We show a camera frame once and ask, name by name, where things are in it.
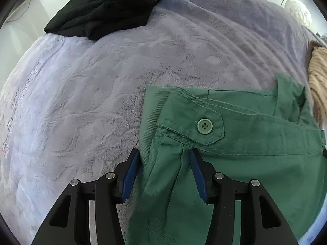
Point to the white pillow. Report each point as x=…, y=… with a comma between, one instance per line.
x=299, y=11

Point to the lavender plush bed blanket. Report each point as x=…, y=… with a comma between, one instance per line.
x=72, y=108

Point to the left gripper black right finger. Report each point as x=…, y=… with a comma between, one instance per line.
x=262, y=222

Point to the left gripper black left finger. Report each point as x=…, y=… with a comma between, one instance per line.
x=68, y=220

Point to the black folded garment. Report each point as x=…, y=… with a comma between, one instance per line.
x=95, y=19

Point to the green trousers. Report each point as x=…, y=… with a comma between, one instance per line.
x=266, y=135

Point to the cream striped blanket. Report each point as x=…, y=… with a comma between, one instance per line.
x=317, y=78

